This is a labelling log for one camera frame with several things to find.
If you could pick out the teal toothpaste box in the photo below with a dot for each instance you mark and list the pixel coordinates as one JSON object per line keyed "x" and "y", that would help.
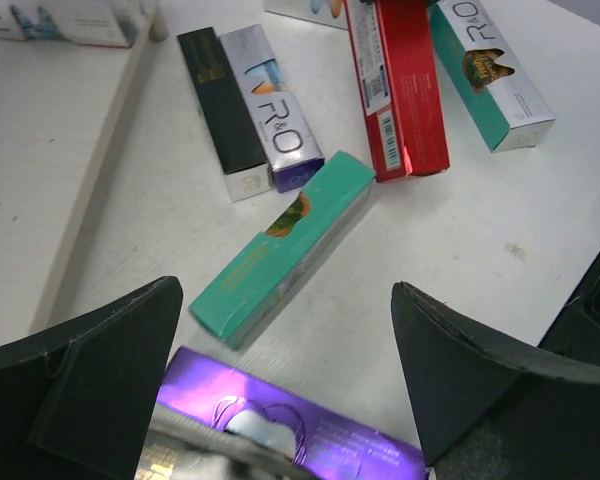
{"x": 244, "y": 295}

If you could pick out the black box under R&O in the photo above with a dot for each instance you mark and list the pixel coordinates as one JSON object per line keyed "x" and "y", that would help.
{"x": 240, "y": 152}

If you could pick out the red silver toothpaste box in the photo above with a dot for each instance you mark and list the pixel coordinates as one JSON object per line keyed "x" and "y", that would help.
{"x": 91, "y": 23}

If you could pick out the white two-tier shelf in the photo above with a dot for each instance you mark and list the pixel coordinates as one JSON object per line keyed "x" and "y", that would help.
{"x": 60, "y": 104}

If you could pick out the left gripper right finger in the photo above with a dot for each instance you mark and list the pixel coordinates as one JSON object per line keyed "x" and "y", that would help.
{"x": 489, "y": 406}

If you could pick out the black toothpaste box left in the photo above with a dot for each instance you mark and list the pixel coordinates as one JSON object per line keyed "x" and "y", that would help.
{"x": 172, "y": 451}

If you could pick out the purple toothpaste box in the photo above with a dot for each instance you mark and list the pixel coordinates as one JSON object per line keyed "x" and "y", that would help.
{"x": 324, "y": 12}
{"x": 200, "y": 391}

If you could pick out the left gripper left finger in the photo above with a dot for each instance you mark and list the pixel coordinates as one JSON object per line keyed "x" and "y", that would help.
{"x": 76, "y": 399}

